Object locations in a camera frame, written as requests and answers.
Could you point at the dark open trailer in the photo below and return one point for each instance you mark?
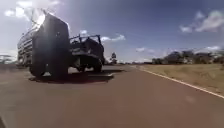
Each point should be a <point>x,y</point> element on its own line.
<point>87,51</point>

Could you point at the tall dark tree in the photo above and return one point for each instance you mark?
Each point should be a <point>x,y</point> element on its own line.
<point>114,57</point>

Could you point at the dark truck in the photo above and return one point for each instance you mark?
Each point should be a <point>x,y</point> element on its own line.
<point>45,46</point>

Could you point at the row of trees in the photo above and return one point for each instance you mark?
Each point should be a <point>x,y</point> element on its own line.
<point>190,57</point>

